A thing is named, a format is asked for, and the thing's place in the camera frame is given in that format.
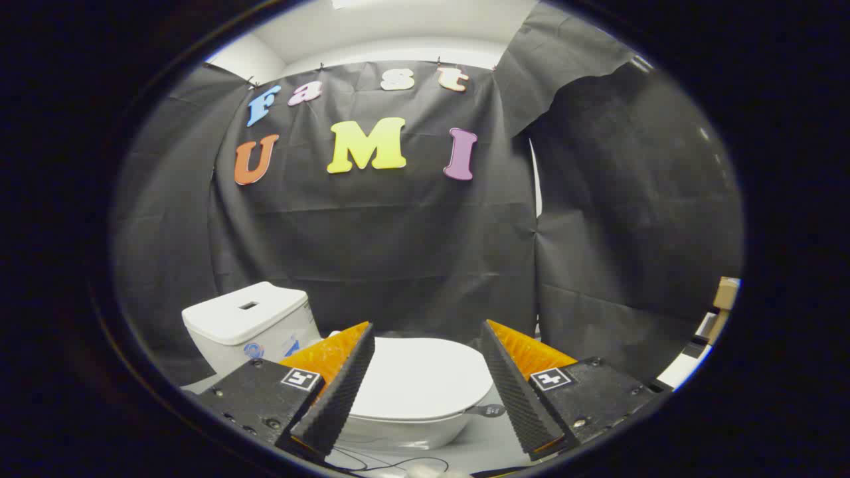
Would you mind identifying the white toilet tank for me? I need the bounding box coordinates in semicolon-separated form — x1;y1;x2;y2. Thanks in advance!
181;281;323;379

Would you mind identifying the white toilet bowl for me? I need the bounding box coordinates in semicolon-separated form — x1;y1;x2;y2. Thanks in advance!
332;398;480;451

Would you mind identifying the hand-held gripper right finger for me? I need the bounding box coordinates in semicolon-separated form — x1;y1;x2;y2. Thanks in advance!
479;319;658;462

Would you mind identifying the black backdrop cloth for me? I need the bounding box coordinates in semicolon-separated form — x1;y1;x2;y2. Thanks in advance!
113;3;743;389

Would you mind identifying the thin black cable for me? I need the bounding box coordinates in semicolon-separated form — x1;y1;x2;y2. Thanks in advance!
325;448;452;473

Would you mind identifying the white toilet lid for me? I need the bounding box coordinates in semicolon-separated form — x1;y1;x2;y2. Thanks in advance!
349;337;495;420

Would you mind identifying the brown cardboard box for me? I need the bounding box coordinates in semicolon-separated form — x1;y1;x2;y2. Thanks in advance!
712;277;740;311

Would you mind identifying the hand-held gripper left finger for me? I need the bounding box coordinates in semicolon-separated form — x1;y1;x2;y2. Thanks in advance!
197;321;376;459

